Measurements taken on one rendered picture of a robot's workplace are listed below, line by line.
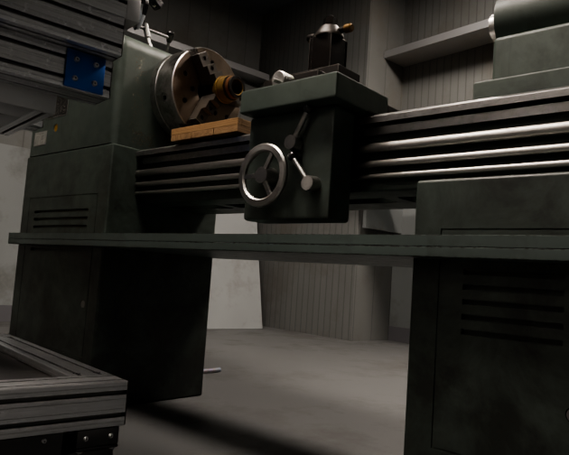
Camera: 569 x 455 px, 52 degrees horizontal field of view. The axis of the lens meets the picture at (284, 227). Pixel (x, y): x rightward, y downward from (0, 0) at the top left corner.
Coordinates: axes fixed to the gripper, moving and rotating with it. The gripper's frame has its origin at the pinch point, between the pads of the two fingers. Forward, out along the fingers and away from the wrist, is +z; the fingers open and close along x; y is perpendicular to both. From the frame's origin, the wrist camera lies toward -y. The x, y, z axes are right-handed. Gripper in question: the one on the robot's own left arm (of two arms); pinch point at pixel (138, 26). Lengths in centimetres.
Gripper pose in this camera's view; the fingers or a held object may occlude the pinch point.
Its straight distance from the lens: 233.8
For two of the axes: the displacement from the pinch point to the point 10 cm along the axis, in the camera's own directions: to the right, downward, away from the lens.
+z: -0.7, 9.9, -0.8
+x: 7.6, 0.0, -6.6
